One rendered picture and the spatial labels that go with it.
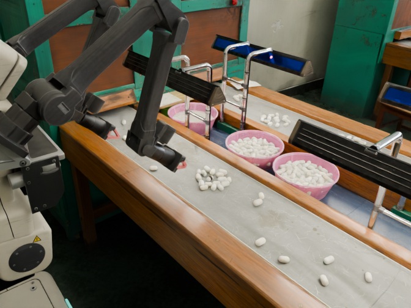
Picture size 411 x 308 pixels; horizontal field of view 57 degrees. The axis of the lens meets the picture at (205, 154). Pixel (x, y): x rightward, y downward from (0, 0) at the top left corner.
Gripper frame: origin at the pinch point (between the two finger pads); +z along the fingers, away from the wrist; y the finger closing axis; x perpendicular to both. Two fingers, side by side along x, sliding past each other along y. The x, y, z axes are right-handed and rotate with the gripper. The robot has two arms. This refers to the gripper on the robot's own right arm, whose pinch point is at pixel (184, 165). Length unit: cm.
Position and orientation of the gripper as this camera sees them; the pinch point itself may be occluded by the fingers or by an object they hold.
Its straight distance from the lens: 138.6
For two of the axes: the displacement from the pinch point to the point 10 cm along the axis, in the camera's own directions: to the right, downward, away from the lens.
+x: -5.1, 8.6, 0.1
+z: 5.5, 3.2, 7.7
